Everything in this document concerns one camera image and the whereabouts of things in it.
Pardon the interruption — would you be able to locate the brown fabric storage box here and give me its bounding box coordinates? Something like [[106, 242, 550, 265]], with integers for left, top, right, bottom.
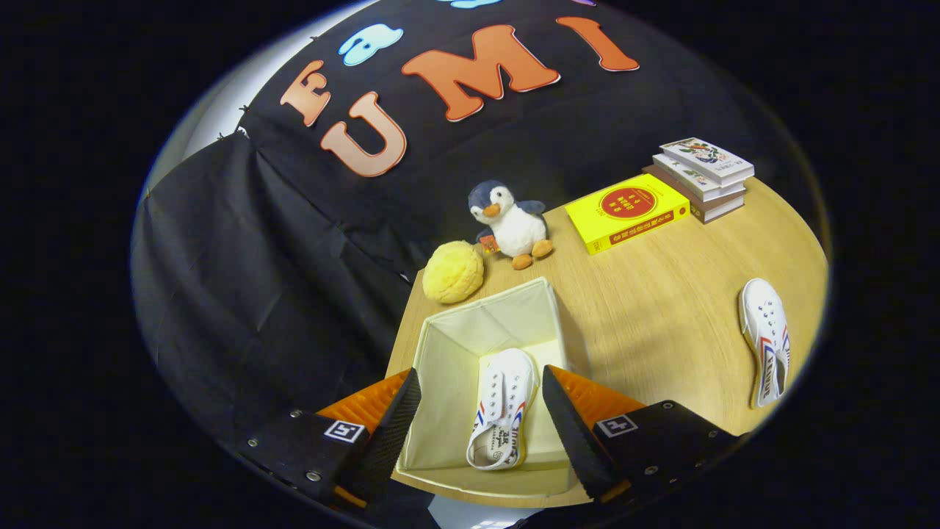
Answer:
[[394, 276, 581, 497]]

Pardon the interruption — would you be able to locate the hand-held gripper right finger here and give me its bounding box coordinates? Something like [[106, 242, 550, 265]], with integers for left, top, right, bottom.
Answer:
[[541, 365, 739, 508]]

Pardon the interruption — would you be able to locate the white canvas shoe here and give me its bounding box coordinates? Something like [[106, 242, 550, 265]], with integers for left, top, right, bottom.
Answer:
[[467, 348, 539, 471], [738, 278, 792, 409]]

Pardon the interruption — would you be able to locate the white book flower cover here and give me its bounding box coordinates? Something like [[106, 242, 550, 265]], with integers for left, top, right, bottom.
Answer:
[[659, 137, 756, 186]]

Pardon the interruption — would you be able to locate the black backdrop cloth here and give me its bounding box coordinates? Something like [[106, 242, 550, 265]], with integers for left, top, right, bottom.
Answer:
[[132, 0, 831, 471]]

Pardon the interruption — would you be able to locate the penguin plush toy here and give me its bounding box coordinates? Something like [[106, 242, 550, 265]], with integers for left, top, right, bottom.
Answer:
[[468, 180, 554, 270]]

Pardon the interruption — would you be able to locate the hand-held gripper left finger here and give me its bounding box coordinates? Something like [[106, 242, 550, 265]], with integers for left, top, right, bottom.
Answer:
[[236, 367, 423, 511]]

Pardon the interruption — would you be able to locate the white book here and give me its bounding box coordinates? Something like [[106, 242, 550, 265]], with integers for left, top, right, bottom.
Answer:
[[652, 153, 747, 203]]

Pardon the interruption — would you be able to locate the yellow round plush toy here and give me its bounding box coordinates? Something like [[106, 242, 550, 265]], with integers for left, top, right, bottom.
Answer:
[[422, 240, 485, 305]]

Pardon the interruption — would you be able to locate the brown cover book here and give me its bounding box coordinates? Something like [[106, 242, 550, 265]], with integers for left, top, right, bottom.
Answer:
[[643, 165, 746, 225]]

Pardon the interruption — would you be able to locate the yellow book red label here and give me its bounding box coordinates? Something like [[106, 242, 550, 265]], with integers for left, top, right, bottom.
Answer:
[[564, 173, 691, 256]]

